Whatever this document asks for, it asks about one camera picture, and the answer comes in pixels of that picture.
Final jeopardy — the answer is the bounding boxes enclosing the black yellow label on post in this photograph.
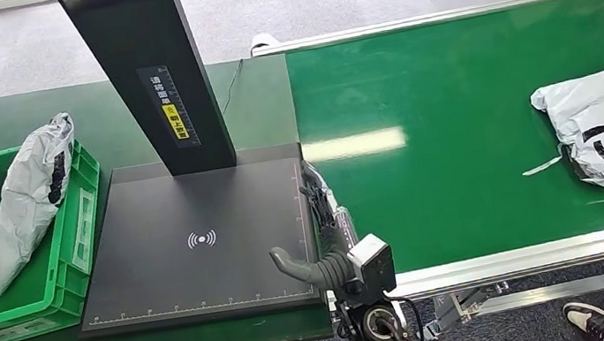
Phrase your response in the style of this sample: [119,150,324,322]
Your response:
[135,61,202,154]

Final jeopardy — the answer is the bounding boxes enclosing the white conveyor roller end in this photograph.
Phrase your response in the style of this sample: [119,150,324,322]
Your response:
[247,31,282,58]

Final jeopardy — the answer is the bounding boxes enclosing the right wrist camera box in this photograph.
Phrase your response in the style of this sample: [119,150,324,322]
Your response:
[344,231,398,299]

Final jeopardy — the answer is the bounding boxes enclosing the aluminium conveyor frame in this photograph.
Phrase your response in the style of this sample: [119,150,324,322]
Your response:
[247,0,604,341]

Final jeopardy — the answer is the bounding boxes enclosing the black scanner post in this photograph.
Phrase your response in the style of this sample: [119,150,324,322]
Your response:
[53,0,239,190]

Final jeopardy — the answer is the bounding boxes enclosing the metal conveyor bracket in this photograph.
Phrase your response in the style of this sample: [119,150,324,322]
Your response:
[419,281,516,341]

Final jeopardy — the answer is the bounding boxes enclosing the grey package with black print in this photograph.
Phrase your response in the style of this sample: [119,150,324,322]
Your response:
[0,111,98,304]

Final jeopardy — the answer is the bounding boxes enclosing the thin black table cable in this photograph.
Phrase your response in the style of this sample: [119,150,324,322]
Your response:
[215,58,251,117]

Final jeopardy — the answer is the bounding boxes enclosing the green conveyor belt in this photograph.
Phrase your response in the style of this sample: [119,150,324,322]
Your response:
[281,0,604,286]

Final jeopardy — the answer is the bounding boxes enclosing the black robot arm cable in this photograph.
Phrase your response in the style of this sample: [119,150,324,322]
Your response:
[399,293,427,341]

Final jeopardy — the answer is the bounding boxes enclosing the green plastic crate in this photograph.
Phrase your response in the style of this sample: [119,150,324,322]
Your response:
[0,134,125,341]

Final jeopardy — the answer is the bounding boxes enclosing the black scanner base plate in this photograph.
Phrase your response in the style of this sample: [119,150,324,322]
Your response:
[57,140,328,341]

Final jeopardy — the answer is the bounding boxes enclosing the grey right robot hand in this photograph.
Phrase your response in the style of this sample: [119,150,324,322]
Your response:
[257,154,366,299]

